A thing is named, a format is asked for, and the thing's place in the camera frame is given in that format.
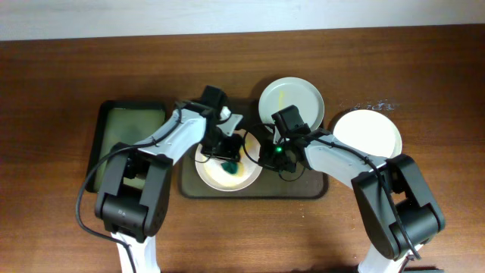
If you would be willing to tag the green yellow sponge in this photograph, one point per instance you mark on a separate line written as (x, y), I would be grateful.
(230, 167)

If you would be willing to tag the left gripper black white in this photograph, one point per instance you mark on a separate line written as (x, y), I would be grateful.
(233, 154)

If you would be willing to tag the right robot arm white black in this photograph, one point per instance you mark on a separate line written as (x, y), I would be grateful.
(397, 207)

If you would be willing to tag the white plate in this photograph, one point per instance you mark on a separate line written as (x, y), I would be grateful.
(211, 172)
(295, 91)
(370, 132)

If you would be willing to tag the large dark serving tray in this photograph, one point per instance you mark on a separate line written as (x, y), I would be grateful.
(302, 184)

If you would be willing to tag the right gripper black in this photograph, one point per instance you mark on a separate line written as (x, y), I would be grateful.
(267, 161)

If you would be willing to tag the small black water tray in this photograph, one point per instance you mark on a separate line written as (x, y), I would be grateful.
(126, 122)

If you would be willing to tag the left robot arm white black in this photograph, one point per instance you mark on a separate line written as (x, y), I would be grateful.
(133, 197)

